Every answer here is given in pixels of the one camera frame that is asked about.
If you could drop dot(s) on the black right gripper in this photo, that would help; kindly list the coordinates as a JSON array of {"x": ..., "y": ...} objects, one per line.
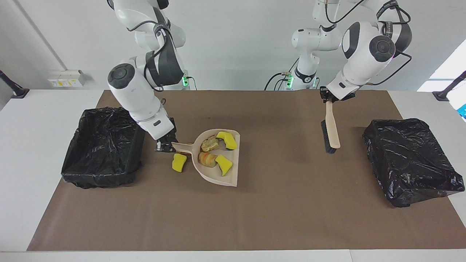
[{"x": 173, "y": 134}]

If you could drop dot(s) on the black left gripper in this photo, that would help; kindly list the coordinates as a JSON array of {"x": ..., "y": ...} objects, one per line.
[{"x": 344, "y": 99}]

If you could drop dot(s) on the beige hand brush black bristles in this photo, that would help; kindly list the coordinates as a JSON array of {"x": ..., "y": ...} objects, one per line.
[{"x": 332, "y": 127}]

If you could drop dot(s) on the small croissant pastry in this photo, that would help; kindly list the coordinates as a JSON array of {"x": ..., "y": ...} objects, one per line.
[{"x": 206, "y": 159}]

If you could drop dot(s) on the pale pastry piece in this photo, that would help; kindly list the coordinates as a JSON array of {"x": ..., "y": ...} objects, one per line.
[{"x": 210, "y": 144}]

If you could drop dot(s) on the yellow green sponge piece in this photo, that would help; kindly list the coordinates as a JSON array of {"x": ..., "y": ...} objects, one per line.
[
  {"x": 224, "y": 165},
  {"x": 226, "y": 139}
]

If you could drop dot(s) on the pale pink plastic dustpan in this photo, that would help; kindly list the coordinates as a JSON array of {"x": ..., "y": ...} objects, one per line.
[{"x": 225, "y": 180}]

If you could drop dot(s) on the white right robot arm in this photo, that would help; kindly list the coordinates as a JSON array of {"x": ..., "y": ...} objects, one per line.
[{"x": 134, "y": 98}]

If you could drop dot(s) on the black bag lined bin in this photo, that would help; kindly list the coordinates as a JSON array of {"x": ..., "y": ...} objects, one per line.
[
  {"x": 103, "y": 153},
  {"x": 411, "y": 160}
]

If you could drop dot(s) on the brown paper table mat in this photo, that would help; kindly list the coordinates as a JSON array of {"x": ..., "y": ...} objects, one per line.
[{"x": 218, "y": 225}]

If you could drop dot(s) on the black clamp stand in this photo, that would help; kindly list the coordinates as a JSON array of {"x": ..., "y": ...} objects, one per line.
[
  {"x": 442, "y": 95},
  {"x": 16, "y": 91}
]

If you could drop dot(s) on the blue object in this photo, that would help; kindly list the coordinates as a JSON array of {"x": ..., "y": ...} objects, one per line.
[{"x": 463, "y": 111}]

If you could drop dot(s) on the white wall socket box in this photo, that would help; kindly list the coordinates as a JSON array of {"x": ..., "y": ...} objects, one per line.
[{"x": 65, "y": 78}]

